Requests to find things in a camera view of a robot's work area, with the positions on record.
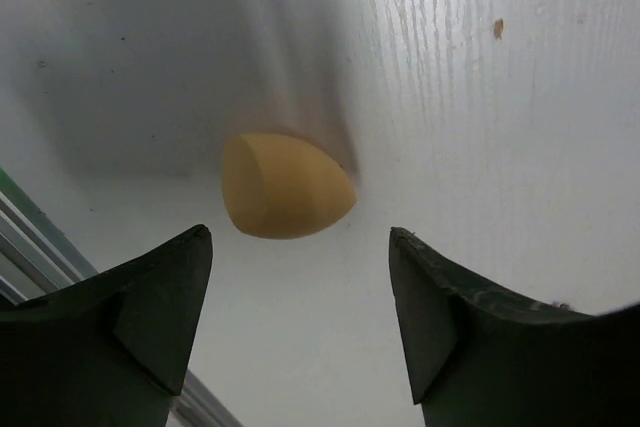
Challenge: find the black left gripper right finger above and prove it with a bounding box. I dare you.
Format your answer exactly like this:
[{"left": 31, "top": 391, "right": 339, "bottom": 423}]
[{"left": 389, "top": 227, "right": 639, "bottom": 426}]

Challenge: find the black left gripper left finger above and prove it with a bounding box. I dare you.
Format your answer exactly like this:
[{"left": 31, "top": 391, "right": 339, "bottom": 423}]
[{"left": 1, "top": 225, "right": 213, "bottom": 426}]

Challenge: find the yellow teardrop makeup sponge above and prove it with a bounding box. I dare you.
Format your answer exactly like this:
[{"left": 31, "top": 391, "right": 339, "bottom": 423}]
[{"left": 221, "top": 133, "right": 356, "bottom": 240}]

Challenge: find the aluminium table frame rail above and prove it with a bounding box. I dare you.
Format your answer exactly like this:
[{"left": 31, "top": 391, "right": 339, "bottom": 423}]
[{"left": 1, "top": 172, "right": 240, "bottom": 426}]

